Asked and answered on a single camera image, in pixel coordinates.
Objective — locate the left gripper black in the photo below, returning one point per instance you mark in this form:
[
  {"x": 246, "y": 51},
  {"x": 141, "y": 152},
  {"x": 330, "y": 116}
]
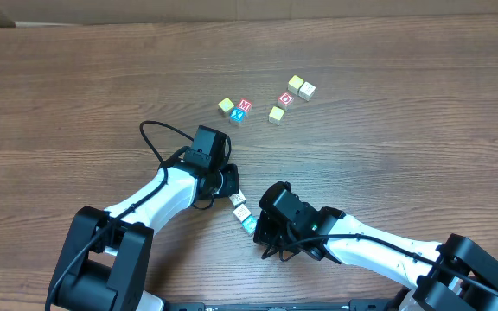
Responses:
[{"x": 232, "y": 180}]

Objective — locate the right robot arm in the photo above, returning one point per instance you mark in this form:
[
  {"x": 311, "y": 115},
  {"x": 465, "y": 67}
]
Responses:
[{"x": 455, "y": 275}]

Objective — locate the blue L block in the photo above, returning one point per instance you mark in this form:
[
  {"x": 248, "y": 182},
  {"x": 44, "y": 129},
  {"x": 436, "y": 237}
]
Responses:
[{"x": 249, "y": 225}]

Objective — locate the red M block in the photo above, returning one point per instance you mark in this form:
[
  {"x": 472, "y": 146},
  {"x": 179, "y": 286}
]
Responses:
[{"x": 245, "y": 105}]

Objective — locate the white animal block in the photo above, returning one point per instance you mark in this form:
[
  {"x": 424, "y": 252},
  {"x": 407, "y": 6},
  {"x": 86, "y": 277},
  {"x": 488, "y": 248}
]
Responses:
[{"x": 238, "y": 199}]

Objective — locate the blue X block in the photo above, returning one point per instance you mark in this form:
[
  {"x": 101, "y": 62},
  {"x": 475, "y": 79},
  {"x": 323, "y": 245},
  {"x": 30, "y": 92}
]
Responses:
[{"x": 237, "y": 116}]

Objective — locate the yellow block upper right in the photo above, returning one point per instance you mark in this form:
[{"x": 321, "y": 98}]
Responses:
[{"x": 294, "y": 84}]

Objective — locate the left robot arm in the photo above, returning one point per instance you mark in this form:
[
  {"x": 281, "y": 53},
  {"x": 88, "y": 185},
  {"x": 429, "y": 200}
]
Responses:
[{"x": 105, "y": 257}]

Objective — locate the white W block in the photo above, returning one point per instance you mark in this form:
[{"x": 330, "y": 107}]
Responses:
[{"x": 241, "y": 213}]

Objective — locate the yellow block left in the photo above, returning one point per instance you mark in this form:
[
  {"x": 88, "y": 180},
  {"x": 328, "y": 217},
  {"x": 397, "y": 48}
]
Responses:
[{"x": 225, "y": 106}]

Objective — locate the white block upper right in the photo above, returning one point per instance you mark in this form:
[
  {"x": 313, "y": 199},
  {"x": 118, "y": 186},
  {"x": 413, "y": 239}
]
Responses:
[{"x": 306, "y": 91}]

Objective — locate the yellow block centre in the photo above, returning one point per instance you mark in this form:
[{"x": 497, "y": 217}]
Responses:
[{"x": 276, "y": 115}]

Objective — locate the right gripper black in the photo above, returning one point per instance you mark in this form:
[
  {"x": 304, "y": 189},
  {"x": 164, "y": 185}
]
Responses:
[{"x": 264, "y": 231}]

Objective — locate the red O block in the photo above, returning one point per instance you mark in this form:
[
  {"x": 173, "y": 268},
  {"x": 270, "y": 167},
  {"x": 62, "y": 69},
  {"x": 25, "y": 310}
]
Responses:
[{"x": 285, "y": 101}]

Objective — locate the yellow block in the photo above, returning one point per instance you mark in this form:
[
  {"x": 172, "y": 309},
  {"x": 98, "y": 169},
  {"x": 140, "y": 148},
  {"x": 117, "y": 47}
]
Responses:
[
  {"x": 225, "y": 106},
  {"x": 294, "y": 84},
  {"x": 276, "y": 115}
]

